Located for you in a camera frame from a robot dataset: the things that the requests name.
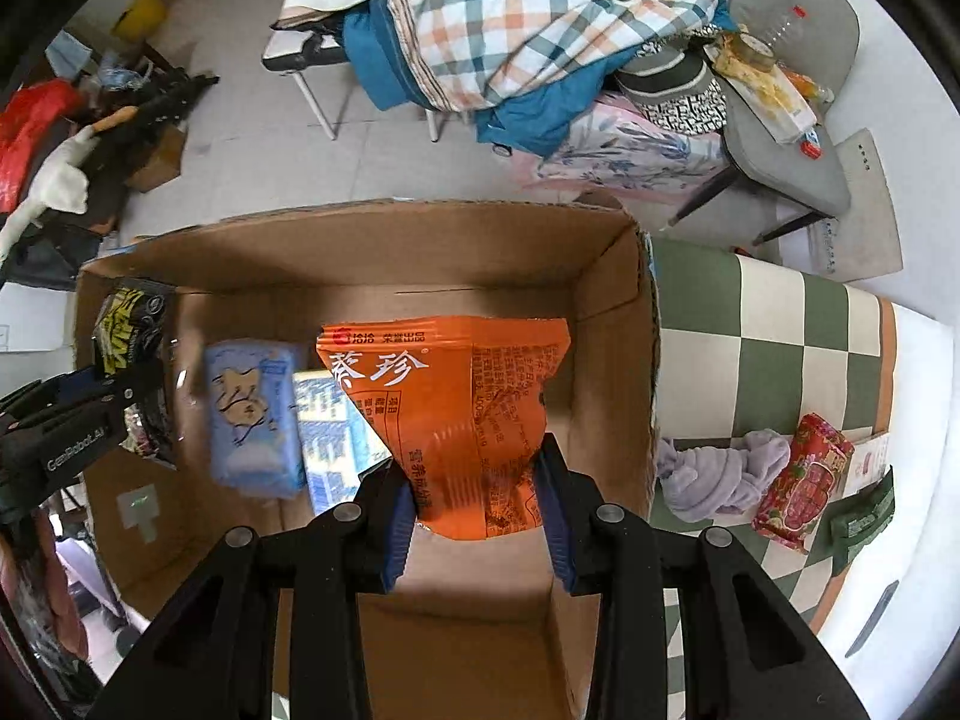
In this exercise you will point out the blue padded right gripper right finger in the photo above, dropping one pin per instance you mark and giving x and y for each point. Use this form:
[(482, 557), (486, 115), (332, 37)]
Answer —
[(556, 528)]

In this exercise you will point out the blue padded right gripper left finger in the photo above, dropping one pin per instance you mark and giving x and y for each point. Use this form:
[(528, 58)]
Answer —
[(397, 515)]

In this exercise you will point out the white blue tissue pack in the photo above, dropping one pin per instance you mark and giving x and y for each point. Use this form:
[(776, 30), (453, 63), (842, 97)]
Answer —
[(337, 444)]

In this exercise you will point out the black yellow wipes pack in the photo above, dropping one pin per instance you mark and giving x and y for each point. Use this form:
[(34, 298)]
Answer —
[(128, 341)]

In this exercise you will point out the orange snack pack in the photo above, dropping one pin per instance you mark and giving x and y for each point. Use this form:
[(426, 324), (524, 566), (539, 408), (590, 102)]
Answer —
[(458, 401)]

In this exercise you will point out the light blue tissue pack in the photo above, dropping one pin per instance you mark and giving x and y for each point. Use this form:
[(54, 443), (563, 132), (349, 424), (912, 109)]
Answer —
[(252, 423)]

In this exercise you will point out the red floral wipes pack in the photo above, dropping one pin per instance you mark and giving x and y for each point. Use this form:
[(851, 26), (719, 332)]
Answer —
[(792, 506)]

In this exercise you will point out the green snack pack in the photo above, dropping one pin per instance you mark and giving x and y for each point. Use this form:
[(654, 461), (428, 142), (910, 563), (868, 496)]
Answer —
[(873, 511)]

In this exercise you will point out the lavender cloth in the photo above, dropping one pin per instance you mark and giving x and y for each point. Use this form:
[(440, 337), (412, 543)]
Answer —
[(701, 482)]

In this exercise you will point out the open cardboard box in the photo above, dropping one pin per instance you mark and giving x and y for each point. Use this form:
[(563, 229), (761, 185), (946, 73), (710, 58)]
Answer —
[(474, 629)]

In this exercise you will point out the black stroller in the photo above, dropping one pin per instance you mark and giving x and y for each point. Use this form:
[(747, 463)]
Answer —
[(53, 250)]

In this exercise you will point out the white goose plush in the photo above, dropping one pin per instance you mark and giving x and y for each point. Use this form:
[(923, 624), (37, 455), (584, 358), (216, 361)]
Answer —
[(60, 184)]

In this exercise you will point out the small brown cardboard box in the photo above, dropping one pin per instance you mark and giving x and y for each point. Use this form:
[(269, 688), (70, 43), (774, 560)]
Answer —
[(163, 162)]

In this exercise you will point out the white card box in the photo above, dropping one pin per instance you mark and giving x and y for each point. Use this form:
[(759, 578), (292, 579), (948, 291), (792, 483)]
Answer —
[(868, 465)]

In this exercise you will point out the red plastic bag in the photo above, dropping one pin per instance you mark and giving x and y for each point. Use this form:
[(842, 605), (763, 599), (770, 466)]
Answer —
[(25, 122)]

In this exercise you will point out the blue smartphone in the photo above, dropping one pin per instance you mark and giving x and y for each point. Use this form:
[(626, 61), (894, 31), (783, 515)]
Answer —
[(873, 619)]

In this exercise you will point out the floral pink cloth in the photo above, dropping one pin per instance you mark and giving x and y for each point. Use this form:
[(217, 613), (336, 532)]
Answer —
[(612, 147)]

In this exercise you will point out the blue quilt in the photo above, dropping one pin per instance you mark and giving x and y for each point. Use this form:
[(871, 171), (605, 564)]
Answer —
[(539, 121)]

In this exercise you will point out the flat cardboard piece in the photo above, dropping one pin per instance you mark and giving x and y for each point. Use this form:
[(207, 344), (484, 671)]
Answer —
[(864, 243)]

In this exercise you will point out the yellow bucket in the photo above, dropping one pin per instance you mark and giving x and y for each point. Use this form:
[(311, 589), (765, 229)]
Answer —
[(140, 21)]

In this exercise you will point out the black white patterned bag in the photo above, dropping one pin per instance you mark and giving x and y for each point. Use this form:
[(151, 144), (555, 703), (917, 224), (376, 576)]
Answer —
[(674, 88)]

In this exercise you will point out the small red object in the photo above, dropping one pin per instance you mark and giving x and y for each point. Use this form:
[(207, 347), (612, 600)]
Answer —
[(810, 145)]

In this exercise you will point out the white folding chair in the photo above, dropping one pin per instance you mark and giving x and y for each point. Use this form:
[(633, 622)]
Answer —
[(315, 52)]

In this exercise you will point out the white yellow box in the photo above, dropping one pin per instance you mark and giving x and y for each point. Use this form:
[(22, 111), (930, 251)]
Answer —
[(778, 106)]

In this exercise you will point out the plaid blanket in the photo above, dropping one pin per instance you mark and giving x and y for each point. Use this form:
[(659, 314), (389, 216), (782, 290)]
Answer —
[(476, 54)]

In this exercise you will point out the tape roll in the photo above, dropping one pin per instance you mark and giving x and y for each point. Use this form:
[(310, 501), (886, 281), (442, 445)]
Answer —
[(753, 52)]

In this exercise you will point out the plastic bottle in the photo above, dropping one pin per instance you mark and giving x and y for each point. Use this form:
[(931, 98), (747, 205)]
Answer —
[(786, 30)]

